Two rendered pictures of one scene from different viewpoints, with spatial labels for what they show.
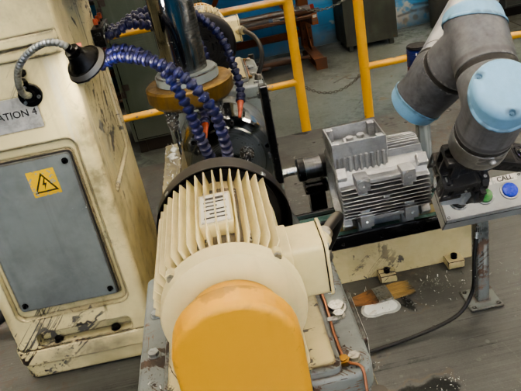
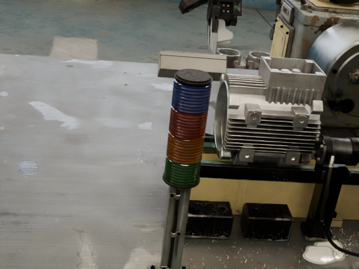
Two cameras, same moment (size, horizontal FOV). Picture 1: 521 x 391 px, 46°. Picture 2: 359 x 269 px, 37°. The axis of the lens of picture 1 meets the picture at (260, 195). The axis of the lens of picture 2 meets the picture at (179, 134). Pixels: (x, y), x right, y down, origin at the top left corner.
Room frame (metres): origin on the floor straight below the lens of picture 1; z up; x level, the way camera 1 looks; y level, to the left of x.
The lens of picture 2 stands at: (2.34, -0.57, 1.50)
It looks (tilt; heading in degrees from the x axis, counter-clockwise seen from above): 27 degrees down; 174
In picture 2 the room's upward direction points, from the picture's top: 6 degrees clockwise
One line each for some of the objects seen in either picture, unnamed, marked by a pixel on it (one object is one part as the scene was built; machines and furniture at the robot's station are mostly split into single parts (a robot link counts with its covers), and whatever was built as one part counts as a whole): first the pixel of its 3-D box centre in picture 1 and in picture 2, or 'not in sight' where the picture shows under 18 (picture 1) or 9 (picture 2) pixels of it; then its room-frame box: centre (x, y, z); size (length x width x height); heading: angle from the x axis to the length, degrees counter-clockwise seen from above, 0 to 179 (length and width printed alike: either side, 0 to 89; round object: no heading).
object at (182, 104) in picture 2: (418, 56); (191, 93); (1.56, -0.48, 1.19); 0.06 x 0.06 x 0.04
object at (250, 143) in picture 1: (226, 145); not in sight; (1.58, 0.06, 1.04); 0.41 x 0.25 x 0.25; 1
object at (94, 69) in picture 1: (56, 71); not in sight; (1.01, 0.29, 1.46); 0.18 x 0.11 x 0.13; 91
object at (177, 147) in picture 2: not in sight; (185, 143); (1.56, -0.48, 1.10); 0.06 x 0.06 x 0.04
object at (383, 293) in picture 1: (369, 297); not in sight; (1.11, -0.20, 0.80); 0.21 x 0.05 x 0.01; 97
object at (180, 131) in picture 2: not in sight; (188, 119); (1.56, -0.48, 1.14); 0.06 x 0.06 x 0.04
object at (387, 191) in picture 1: (376, 180); (264, 118); (1.26, -0.27, 1.02); 0.20 x 0.19 x 0.19; 91
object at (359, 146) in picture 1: (354, 146); (289, 80); (1.26, -0.23, 1.11); 0.12 x 0.11 x 0.07; 91
